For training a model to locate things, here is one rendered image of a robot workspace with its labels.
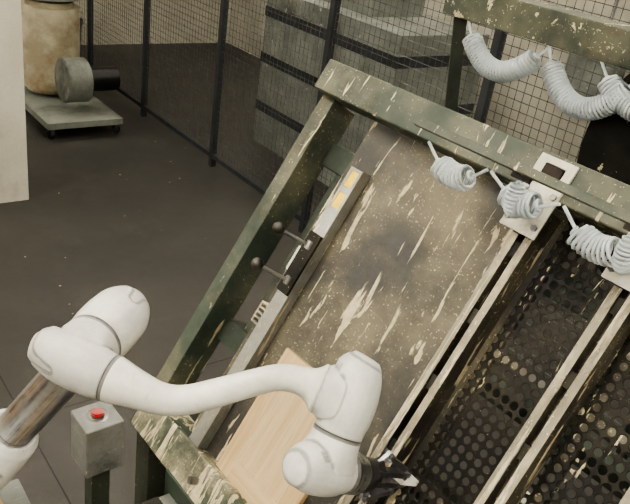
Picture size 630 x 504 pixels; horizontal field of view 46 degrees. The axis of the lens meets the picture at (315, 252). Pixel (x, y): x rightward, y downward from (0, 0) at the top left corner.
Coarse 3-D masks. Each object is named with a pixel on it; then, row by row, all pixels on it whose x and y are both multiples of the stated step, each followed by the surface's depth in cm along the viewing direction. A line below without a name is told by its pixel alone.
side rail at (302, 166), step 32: (320, 128) 229; (288, 160) 233; (320, 160) 235; (288, 192) 233; (256, 224) 233; (288, 224) 239; (256, 256) 237; (224, 288) 234; (192, 320) 238; (224, 320) 240; (192, 352) 238
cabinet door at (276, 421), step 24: (288, 360) 214; (264, 408) 214; (288, 408) 209; (240, 432) 217; (264, 432) 212; (288, 432) 207; (240, 456) 214; (264, 456) 209; (240, 480) 212; (264, 480) 207
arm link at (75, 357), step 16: (80, 320) 157; (96, 320) 158; (48, 336) 152; (64, 336) 152; (80, 336) 154; (96, 336) 155; (112, 336) 158; (32, 352) 152; (48, 352) 150; (64, 352) 150; (80, 352) 150; (96, 352) 151; (112, 352) 154; (48, 368) 151; (64, 368) 149; (80, 368) 149; (96, 368) 149; (64, 384) 151; (80, 384) 149; (96, 384) 149
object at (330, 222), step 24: (336, 192) 218; (360, 192) 217; (336, 216) 216; (312, 264) 218; (264, 312) 222; (288, 312) 221; (264, 336) 219; (240, 360) 222; (216, 408) 222; (192, 432) 226
